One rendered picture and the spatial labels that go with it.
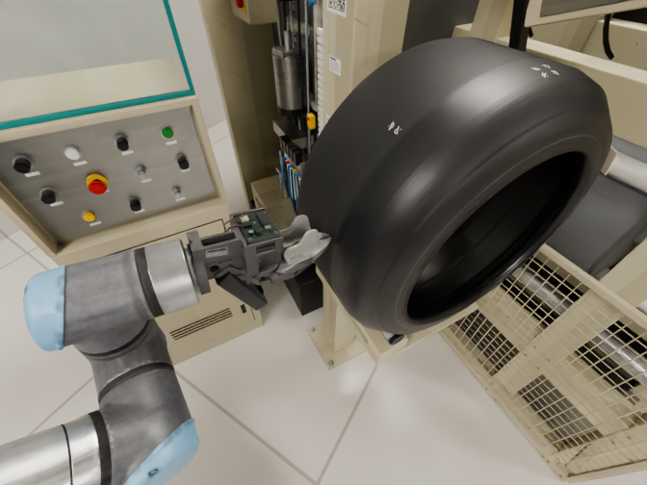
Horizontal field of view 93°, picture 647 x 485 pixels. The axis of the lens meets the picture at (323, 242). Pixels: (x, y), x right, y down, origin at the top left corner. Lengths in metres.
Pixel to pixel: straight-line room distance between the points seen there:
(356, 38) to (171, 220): 0.80
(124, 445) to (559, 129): 0.63
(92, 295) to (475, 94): 0.50
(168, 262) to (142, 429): 0.19
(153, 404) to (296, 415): 1.24
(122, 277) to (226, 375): 1.40
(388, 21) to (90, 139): 0.79
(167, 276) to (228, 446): 1.34
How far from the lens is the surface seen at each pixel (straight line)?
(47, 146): 1.08
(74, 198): 1.15
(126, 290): 0.41
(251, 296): 0.49
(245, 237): 0.41
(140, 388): 0.47
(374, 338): 0.83
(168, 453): 0.44
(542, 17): 0.91
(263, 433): 1.66
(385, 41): 0.76
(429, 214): 0.42
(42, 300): 0.43
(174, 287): 0.40
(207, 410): 1.74
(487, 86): 0.48
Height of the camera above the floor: 1.60
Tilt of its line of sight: 47 degrees down
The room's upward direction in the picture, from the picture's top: straight up
